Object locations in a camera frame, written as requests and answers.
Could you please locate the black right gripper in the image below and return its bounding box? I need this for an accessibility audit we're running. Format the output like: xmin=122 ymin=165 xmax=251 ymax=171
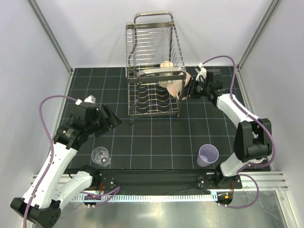
xmin=178 ymin=76 xmax=210 ymax=100

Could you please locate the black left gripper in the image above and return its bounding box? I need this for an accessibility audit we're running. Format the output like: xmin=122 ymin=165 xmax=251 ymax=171
xmin=86 ymin=104 xmax=122 ymax=138

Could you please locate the tan mug lilac inside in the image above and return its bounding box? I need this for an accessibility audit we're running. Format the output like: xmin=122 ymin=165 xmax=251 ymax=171
xmin=166 ymin=72 xmax=191 ymax=99

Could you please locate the beige patterned ceramic mug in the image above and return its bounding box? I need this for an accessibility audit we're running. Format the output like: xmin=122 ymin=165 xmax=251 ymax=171
xmin=159 ymin=61 xmax=174 ymax=88

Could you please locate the lilac plastic cup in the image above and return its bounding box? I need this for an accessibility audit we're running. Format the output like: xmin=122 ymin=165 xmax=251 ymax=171
xmin=197 ymin=144 xmax=219 ymax=167

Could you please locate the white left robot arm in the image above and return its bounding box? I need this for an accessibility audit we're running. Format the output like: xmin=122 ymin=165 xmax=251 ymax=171
xmin=10 ymin=102 xmax=122 ymax=228

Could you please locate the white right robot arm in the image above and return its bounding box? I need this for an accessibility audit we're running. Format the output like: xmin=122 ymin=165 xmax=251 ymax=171
xmin=187 ymin=66 xmax=276 ymax=188

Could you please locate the clear glass tumbler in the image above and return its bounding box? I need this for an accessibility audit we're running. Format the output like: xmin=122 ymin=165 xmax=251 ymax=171
xmin=91 ymin=146 xmax=111 ymax=167

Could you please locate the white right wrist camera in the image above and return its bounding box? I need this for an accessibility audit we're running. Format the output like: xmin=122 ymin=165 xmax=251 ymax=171
xmin=195 ymin=63 xmax=207 ymax=82

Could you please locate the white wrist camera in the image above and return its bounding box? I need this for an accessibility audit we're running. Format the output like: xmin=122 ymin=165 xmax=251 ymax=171
xmin=75 ymin=95 xmax=96 ymax=105
xmin=195 ymin=63 xmax=207 ymax=82

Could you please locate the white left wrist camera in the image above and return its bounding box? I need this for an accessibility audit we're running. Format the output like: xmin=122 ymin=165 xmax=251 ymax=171
xmin=75 ymin=95 xmax=96 ymax=105

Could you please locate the steel wire dish rack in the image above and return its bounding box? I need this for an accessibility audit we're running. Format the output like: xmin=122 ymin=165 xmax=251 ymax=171
xmin=125 ymin=11 xmax=186 ymax=124

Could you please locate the white slotted cable duct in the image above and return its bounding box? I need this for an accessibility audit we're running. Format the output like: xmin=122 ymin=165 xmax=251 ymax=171
xmin=71 ymin=192 xmax=218 ymax=203

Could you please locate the right aluminium frame post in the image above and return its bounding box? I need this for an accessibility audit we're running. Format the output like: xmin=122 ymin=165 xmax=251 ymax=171
xmin=237 ymin=0 xmax=281 ymax=71

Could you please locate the aluminium frame post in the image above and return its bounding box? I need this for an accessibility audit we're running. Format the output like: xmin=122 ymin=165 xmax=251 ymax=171
xmin=237 ymin=0 xmax=281 ymax=71
xmin=27 ymin=0 xmax=73 ymax=74

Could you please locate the left aluminium frame post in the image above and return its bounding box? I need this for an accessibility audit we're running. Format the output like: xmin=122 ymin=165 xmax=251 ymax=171
xmin=27 ymin=0 xmax=73 ymax=74

